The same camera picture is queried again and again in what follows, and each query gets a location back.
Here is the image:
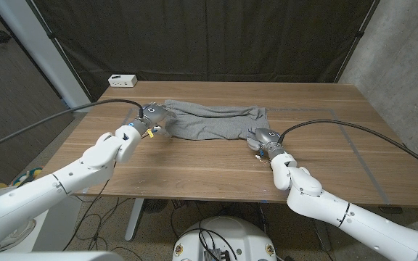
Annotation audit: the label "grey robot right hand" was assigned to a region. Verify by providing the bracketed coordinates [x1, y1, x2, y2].
[245, 127, 283, 153]

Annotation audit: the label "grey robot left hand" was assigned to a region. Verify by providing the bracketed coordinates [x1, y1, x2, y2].
[140, 101, 177, 138]

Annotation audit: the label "grey shorts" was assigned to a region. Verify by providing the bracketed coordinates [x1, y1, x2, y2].
[163, 99, 270, 141]

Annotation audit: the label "white power strip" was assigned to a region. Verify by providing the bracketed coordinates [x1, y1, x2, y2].
[107, 74, 139, 88]

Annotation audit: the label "dark round floor object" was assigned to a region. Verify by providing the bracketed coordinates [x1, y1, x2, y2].
[142, 198, 169, 214]

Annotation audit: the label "grey tape outline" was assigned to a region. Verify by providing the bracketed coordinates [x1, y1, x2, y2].
[81, 107, 391, 206]

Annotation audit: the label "black backdrop curtain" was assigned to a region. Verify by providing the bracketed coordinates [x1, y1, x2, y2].
[30, 0, 380, 104]

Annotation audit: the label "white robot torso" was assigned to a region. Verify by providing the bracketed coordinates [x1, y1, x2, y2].
[171, 216, 278, 261]

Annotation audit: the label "white table leg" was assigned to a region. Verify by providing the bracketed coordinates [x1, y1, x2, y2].
[312, 220, 332, 252]
[124, 197, 145, 242]

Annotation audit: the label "black backdrop stand pole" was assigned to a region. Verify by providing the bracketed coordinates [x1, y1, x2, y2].
[25, 0, 96, 104]
[333, 0, 381, 83]

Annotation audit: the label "white pillar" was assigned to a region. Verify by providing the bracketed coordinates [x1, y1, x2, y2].
[0, 0, 93, 113]

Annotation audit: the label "colourful toy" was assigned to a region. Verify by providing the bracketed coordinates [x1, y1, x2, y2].
[0, 165, 45, 190]

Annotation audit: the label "grey white sneaker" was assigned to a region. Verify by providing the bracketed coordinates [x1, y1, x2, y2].
[4, 218, 37, 251]

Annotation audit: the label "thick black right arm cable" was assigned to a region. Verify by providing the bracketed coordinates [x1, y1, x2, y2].
[276, 119, 418, 177]

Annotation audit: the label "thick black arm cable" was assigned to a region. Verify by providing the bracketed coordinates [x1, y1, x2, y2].
[0, 99, 144, 156]
[276, 119, 418, 177]

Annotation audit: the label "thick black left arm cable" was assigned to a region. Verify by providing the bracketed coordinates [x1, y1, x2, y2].
[0, 99, 144, 156]

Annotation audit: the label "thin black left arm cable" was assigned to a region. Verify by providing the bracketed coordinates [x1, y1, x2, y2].
[62, 179, 112, 252]

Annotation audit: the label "black floor cable tangle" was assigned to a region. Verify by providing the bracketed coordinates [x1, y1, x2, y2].
[73, 195, 147, 261]

